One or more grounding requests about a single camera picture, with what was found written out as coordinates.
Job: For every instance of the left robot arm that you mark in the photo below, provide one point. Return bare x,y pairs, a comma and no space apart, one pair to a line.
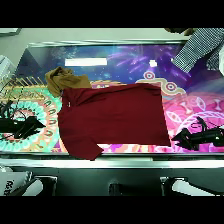
4,126

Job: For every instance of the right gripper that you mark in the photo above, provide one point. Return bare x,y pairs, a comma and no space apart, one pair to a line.
194,139

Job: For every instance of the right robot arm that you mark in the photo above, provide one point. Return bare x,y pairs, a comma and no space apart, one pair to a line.
216,136

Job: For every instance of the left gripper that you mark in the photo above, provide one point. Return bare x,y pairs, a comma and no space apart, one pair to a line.
24,126

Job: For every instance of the mustard brown garment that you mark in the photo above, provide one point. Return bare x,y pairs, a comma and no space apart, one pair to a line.
60,80

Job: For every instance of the silver frame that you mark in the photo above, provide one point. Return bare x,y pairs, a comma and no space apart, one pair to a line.
133,163

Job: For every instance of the dark red T-shirt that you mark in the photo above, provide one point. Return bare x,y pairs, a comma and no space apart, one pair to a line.
113,116

